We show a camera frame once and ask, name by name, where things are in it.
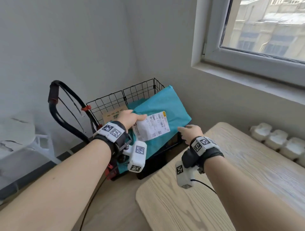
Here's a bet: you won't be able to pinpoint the person's left hand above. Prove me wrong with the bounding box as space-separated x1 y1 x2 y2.
117 109 148 134

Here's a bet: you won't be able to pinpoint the person's right hand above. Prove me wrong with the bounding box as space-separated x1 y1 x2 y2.
177 124 204 146

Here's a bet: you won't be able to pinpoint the cardboard box red-marked label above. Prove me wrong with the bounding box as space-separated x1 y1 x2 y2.
102 106 129 124

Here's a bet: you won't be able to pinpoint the black wire cart basket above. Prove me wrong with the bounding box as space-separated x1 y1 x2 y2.
47 78 189 181

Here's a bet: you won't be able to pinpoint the person's left forearm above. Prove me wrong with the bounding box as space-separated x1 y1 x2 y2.
0 139 112 231

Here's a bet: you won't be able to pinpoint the wooden table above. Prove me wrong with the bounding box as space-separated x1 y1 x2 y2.
136 122 305 231

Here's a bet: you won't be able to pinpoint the white radiator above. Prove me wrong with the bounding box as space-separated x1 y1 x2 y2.
249 122 305 168

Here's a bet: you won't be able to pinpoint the white marble-top side table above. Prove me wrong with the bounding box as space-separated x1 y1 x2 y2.
0 110 61 167

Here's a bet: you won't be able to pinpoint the black wrist strap white markers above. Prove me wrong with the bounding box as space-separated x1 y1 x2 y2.
181 136 224 174
93 121 133 162

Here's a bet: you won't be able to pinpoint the white wrist camera with markers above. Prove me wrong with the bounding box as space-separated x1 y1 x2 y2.
123 140 147 173
175 161 200 189

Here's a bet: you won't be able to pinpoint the thin black camera cable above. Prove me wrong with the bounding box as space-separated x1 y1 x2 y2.
80 174 108 231
190 179 217 195

